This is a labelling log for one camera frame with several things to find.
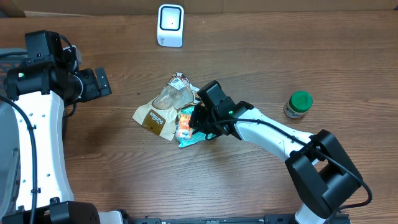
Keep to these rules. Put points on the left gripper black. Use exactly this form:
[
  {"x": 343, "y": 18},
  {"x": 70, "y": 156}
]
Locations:
[{"x": 94, "y": 91}]

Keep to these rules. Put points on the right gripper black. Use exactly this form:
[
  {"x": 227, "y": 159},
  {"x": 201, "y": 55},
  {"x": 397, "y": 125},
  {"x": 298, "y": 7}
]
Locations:
[{"x": 198, "y": 123}]

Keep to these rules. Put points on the teal tissue pack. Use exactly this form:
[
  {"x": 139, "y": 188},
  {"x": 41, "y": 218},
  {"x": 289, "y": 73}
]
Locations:
[{"x": 196, "y": 138}]

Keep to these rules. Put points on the orange snack packet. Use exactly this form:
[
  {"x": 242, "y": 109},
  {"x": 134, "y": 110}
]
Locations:
[{"x": 184, "y": 131}]

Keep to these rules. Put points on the brown clear snack bag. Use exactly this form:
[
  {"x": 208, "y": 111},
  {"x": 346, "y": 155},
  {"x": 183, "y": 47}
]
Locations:
[{"x": 160, "y": 114}]

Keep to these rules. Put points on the green lid jar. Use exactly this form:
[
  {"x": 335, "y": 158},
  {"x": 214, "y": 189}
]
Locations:
[{"x": 298, "y": 104}]

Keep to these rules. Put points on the small green white packet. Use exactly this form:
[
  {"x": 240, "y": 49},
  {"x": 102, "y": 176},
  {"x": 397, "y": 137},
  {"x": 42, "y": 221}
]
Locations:
[{"x": 188, "y": 110}]

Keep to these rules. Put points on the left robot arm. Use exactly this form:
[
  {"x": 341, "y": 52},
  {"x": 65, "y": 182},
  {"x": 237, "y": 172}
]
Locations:
[{"x": 47, "y": 80}]

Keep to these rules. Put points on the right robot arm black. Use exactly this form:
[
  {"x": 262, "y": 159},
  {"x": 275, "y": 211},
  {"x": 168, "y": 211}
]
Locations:
[{"x": 323, "y": 174}]

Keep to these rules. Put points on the white barcode scanner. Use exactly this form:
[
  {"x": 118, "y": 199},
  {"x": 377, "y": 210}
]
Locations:
[{"x": 170, "y": 25}]

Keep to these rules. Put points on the grey plastic mesh basket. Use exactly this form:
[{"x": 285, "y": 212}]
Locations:
[{"x": 10, "y": 160}]

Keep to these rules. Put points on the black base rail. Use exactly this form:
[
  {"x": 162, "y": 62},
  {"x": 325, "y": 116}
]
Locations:
[{"x": 267, "y": 219}]

